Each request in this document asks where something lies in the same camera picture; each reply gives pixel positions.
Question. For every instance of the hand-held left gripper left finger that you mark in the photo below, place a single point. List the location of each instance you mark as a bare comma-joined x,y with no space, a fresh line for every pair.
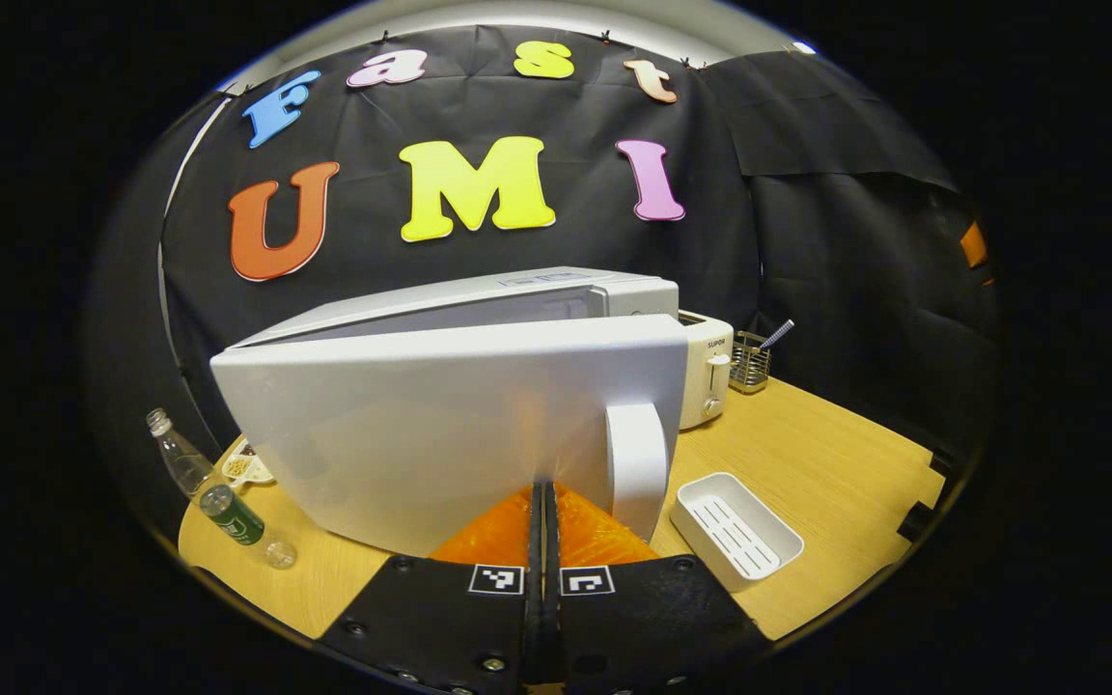
440,618

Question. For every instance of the green label plastic bottle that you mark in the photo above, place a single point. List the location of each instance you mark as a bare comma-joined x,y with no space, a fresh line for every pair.
237,521

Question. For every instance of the small dish of beans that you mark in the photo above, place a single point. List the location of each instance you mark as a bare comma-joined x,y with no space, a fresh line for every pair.
247,466

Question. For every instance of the white toaster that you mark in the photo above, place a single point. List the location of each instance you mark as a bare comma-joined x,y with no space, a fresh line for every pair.
708,376

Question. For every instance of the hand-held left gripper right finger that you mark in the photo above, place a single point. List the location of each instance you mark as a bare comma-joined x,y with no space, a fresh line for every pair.
653,618

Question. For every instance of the black table clamp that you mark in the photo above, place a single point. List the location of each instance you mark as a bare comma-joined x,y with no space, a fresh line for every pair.
914,521

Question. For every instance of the white rectangular plastic tray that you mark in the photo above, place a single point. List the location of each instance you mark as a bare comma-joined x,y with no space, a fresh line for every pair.
739,531

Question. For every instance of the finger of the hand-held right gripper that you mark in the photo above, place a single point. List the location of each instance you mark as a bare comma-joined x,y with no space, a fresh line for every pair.
973,245

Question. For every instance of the white microwave oven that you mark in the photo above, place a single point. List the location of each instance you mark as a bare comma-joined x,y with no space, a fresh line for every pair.
440,444

